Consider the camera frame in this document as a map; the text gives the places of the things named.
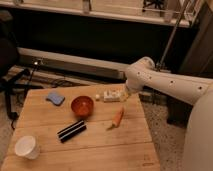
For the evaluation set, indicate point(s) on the metal pole stand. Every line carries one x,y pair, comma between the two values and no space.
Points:
160,63

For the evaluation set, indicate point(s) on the red bowl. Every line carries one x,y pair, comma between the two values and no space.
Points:
82,106

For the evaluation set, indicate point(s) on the clear plastic bottle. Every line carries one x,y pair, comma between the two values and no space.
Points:
112,96

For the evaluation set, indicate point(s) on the orange toy carrot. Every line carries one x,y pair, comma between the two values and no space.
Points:
117,119

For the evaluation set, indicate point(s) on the black striped eraser block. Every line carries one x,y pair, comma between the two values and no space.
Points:
72,130

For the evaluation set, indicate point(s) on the white paper cup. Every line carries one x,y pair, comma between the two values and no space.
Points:
27,147

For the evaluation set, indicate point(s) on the black office chair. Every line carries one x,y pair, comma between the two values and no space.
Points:
9,57

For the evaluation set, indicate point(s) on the wooden table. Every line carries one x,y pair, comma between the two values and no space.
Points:
129,147

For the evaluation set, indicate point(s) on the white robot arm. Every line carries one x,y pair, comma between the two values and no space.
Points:
196,91

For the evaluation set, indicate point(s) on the blue sponge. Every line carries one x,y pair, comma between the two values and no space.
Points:
55,98

